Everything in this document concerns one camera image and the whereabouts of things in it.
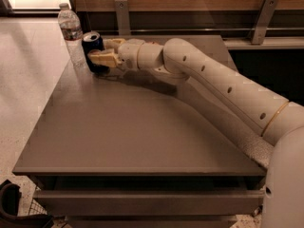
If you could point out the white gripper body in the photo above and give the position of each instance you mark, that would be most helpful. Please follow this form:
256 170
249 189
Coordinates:
129 53

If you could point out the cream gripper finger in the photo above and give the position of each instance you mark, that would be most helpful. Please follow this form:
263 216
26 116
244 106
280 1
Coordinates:
107 58
113 43

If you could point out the blue pepsi can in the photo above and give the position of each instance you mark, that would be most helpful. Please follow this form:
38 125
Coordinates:
93 40

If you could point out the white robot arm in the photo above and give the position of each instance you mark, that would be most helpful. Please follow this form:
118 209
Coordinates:
277 120

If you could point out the clear plastic water bottle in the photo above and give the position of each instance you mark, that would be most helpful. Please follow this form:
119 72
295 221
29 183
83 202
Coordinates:
71 29

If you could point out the grey table drawer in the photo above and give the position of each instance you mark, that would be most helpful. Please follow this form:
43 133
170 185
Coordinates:
149 203

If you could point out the black object at floor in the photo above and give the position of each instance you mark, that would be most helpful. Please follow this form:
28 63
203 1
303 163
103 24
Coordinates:
9 205

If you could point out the left metal bracket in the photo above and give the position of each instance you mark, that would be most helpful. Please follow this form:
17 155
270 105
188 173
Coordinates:
122 15

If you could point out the metal bracket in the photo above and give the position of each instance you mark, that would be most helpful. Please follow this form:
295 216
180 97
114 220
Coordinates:
122 15
263 20

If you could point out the right metal bracket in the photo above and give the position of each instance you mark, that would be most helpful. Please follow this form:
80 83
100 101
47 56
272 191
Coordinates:
263 20

